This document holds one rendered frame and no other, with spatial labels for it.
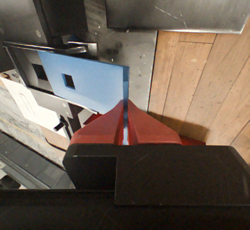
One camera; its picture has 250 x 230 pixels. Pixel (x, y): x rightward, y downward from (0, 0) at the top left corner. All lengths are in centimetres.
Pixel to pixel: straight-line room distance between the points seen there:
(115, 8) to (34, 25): 10
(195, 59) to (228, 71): 4
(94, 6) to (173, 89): 18
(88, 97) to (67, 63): 5
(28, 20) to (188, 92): 24
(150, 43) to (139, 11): 5
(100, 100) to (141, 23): 11
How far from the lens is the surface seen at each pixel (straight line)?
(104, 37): 24
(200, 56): 21
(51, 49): 19
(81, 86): 17
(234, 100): 24
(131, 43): 22
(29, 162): 599
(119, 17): 20
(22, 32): 24
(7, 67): 47
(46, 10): 21
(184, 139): 28
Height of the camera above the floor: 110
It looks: 47 degrees down
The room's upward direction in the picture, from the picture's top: 142 degrees counter-clockwise
